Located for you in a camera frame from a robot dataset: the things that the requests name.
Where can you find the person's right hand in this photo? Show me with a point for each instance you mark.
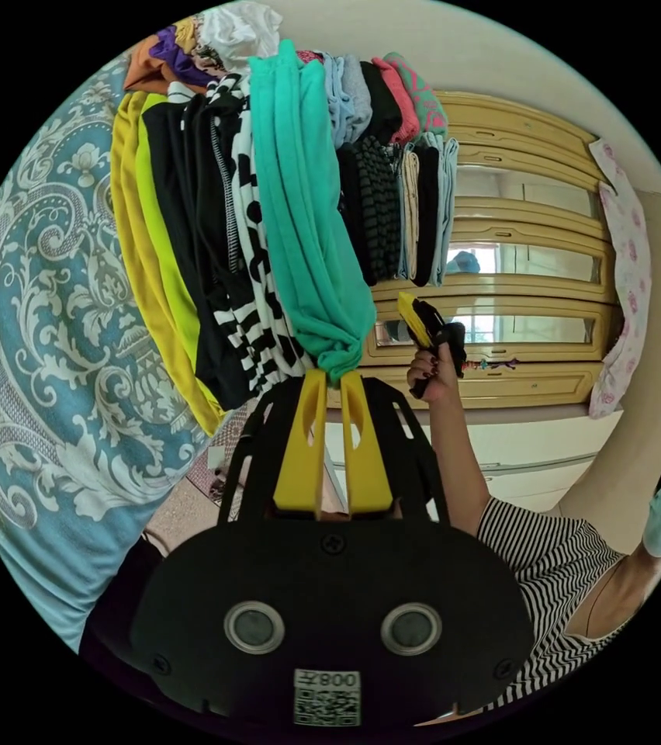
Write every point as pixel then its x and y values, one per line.
pixel 438 378

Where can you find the person's body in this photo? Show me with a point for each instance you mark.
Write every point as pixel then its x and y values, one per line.
pixel 563 588

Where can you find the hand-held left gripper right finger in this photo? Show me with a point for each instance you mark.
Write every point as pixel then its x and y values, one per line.
pixel 366 454

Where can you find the bed with blue patterned quilt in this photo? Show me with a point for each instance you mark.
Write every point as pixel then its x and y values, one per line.
pixel 45 326

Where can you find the green long sleeve shirt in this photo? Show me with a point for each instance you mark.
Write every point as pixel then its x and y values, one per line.
pixel 301 221

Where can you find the pile of clothes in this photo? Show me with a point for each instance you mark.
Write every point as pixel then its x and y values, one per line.
pixel 191 233

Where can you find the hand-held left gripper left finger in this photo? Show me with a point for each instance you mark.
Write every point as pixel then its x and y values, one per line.
pixel 301 448

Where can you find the person's right forearm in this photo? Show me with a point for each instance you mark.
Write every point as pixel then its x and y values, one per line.
pixel 461 460

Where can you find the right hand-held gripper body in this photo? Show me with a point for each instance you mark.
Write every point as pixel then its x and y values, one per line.
pixel 451 340

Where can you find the yellow wooden cupboard with mirrors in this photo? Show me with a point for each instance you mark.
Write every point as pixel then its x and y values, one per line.
pixel 528 273

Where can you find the white pink floral curtain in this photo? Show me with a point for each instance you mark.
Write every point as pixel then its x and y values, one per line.
pixel 627 279

